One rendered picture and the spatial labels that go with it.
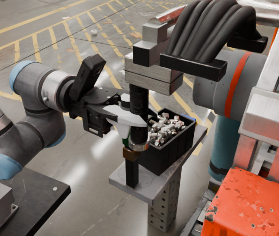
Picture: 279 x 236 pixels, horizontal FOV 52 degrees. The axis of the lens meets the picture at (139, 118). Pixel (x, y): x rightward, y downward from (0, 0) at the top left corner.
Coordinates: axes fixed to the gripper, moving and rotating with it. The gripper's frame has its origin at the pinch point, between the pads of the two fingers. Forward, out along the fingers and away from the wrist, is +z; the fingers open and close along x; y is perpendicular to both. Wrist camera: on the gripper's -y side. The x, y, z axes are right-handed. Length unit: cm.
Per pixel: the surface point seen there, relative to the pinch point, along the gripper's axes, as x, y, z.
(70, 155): -43, 83, -78
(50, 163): -32, 83, -83
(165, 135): -25.7, 25.9, -8.5
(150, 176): -17.8, 38.0, -9.2
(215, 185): -57, 71, 3
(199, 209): -44, 75, 2
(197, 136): -45, 38, -5
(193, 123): -36.8, 26.4, -4.1
